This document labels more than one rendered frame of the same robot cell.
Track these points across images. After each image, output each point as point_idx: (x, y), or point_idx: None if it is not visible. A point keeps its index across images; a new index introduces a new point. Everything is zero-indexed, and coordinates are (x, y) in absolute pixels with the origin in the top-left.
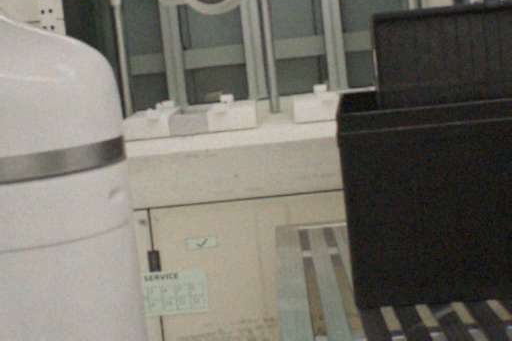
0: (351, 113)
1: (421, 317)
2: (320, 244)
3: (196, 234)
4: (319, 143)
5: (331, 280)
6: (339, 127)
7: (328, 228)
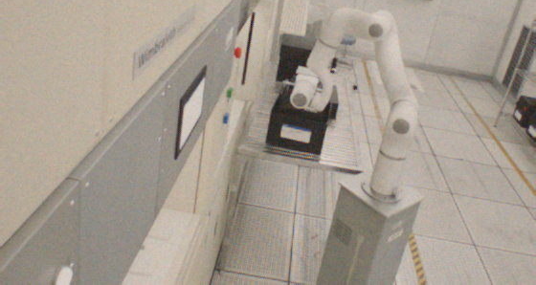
0: (327, 122)
1: (234, 155)
2: (266, 147)
3: (228, 160)
4: (237, 121)
5: (299, 153)
6: (326, 125)
7: (245, 142)
